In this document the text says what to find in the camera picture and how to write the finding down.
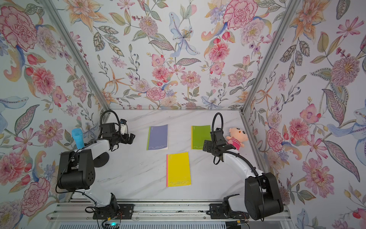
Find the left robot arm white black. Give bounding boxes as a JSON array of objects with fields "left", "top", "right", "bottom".
[{"left": 55, "top": 110, "right": 135, "bottom": 220}]

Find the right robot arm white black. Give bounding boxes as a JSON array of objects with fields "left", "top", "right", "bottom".
[{"left": 203, "top": 126, "right": 284, "bottom": 220}]

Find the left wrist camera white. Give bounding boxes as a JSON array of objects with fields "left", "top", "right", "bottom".
[{"left": 119, "top": 119, "right": 128, "bottom": 135}]

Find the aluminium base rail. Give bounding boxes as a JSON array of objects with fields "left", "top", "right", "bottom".
[{"left": 45, "top": 200, "right": 292, "bottom": 222}]

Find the purple cover notebook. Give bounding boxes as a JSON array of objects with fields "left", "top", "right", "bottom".
[{"left": 147, "top": 125, "right": 168, "bottom": 150}]

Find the green cover notebook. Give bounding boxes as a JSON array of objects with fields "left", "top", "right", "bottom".
[{"left": 191, "top": 125, "right": 211, "bottom": 150}]

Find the yellow cover notebook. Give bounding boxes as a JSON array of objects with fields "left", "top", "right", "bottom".
[{"left": 166, "top": 152, "right": 192, "bottom": 187}]

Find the pink plush doll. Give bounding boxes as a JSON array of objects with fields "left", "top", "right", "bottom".
[{"left": 226, "top": 127, "right": 249, "bottom": 151}]

